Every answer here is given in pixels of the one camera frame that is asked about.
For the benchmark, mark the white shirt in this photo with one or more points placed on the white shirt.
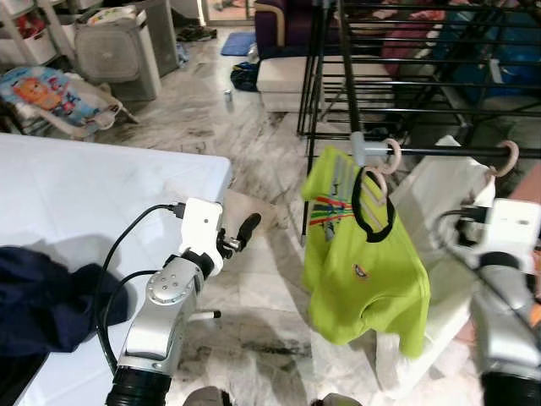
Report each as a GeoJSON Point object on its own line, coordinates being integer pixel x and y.
{"type": "Point", "coordinates": [439, 194]}

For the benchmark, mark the colourful baby bouncer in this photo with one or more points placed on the colourful baby bouncer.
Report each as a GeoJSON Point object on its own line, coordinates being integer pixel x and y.
{"type": "Point", "coordinates": [51, 93]}

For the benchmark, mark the black metal drying rack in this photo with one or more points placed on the black metal drying rack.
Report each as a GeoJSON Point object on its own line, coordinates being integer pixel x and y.
{"type": "Point", "coordinates": [439, 152]}

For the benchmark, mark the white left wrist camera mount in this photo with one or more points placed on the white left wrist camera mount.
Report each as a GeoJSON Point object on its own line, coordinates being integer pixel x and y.
{"type": "Point", "coordinates": [201, 222]}

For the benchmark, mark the grey robot right foot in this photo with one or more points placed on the grey robot right foot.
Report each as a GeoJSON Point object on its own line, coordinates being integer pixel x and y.
{"type": "Point", "coordinates": [338, 400]}

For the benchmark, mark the grey robot left foot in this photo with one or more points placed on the grey robot left foot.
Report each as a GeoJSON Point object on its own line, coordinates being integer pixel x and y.
{"type": "Point", "coordinates": [207, 397]}

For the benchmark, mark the blue floor mat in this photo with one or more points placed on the blue floor mat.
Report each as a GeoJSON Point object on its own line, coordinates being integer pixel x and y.
{"type": "Point", "coordinates": [238, 44]}

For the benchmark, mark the white ottoman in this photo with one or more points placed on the white ottoman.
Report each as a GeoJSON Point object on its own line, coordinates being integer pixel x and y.
{"type": "Point", "coordinates": [283, 80]}

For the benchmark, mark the navy blue garment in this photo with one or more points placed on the navy blue garment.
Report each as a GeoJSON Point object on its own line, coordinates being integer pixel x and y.
{"type": "Point", "coordinates": [42, 304]}

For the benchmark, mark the grey robot foot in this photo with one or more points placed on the grey robot foot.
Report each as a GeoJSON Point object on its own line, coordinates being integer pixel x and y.
{"type": "Point", "coordinates": [207, 397]}
{"type": "Point", "coordinates": [338, 400]}

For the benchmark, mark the blue fabric bag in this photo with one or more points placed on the blue fabric bag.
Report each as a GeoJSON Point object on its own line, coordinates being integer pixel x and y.
{"type": "Point", "coordinates": [507, 59]}

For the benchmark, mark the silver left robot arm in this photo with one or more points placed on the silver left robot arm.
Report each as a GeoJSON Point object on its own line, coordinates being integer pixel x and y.
{"type": "Point", "coordinates": [161, 330]}

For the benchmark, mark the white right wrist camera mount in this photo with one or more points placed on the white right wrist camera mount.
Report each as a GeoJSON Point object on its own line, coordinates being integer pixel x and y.
{"type": "Point", "coordinates": [511, 224]}

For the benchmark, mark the purple armchair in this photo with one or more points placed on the purple armchair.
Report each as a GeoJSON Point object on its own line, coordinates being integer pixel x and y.
{"type": "Point", "coordinates": [292, 30]}

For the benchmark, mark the dark bag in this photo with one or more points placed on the dark bag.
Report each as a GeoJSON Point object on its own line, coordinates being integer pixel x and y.
{"type": "Point", "coordinates": [245, 78]}

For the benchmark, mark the dark shoes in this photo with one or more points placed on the dark shoes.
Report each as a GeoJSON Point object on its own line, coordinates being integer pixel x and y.
{"type": "Point", "coordinates": [199, 34]}

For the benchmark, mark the white folding table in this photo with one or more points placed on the white folding table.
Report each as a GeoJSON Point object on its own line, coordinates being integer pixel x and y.
{"type": "Point", "coordinates": [84, 186]}

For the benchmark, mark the maroon garment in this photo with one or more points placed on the maroon garment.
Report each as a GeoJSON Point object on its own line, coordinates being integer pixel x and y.
{"type": "Point", "coordinates": [406, 46]}

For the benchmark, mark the pink patterned cloth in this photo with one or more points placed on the pink patterned cloth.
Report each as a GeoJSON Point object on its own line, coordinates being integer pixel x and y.
{"type": "Point", "coordinates": [531, 186]}

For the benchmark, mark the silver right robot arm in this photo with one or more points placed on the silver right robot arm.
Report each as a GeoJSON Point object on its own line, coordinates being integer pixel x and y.
{"type": "Point", "coordinates": [503, 330]}

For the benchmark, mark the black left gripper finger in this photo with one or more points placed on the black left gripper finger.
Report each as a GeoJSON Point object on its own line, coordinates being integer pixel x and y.
{"type": "Point", "coordinates": [249, 226]}

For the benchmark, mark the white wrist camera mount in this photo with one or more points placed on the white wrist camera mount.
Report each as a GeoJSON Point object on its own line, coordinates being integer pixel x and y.
{"type": "Point", "coordinates": [511, 224]}
{"type": "Point", "coordinates": [201, 222]}

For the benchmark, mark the lime green shirt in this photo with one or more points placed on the lime green shirt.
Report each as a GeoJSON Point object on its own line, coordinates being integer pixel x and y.
{"type": "Point", "coordinates": [363, 279]}

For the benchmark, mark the grey box fan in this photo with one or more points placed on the grey box fan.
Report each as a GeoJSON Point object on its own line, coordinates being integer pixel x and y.
{"type": "Point", "coordinates": [114, 55]}

